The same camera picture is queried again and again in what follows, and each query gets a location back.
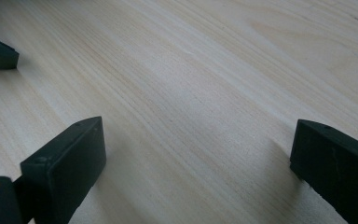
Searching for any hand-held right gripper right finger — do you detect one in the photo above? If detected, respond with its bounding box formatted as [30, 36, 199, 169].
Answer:
[289, 119, 358, 224]

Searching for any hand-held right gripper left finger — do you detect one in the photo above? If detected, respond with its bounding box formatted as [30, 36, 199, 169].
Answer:
[13, 116, 107, 224]

